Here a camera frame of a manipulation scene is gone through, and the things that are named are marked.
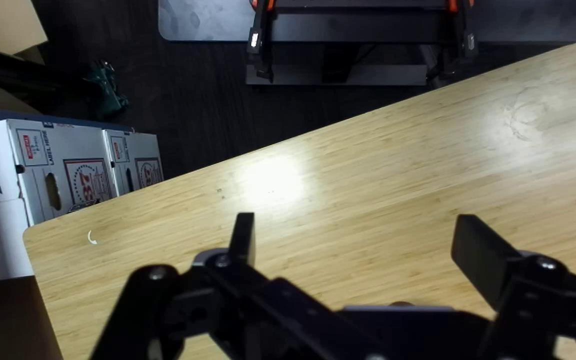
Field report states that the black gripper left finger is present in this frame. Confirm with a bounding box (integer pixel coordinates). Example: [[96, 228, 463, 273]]
[[227, 212, 256, 264]]

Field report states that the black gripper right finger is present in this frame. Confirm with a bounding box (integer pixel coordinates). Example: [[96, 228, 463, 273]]
[[449, 214, 524, 310]]

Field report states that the black metal stand base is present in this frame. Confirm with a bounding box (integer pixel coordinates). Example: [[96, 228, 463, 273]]
[[157, 0, 576, 88]]

